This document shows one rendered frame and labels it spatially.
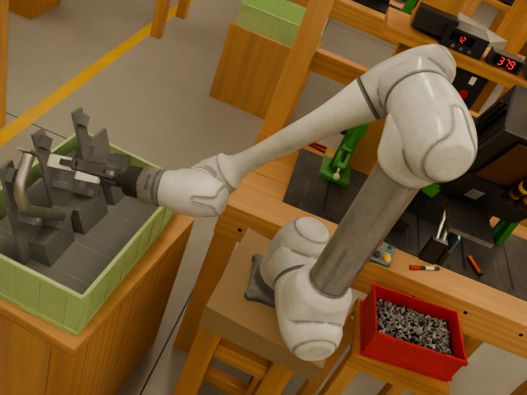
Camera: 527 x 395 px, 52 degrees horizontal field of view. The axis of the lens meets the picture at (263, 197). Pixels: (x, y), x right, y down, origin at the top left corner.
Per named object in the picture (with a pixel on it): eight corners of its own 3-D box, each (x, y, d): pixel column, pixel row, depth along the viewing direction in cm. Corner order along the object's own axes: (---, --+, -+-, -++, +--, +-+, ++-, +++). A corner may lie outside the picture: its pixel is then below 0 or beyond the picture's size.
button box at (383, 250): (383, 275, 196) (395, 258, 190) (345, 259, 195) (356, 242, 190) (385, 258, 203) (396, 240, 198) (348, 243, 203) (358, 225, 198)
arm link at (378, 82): (351, 62, 116) (367, 97, 106) (432, 17, 110) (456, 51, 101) (375, 104, 124) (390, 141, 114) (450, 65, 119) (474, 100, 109)
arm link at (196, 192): (153, 214, 127) (174, 202, 140) (216, 228, 124) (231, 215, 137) (158, 169, 124) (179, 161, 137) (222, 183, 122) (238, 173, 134)
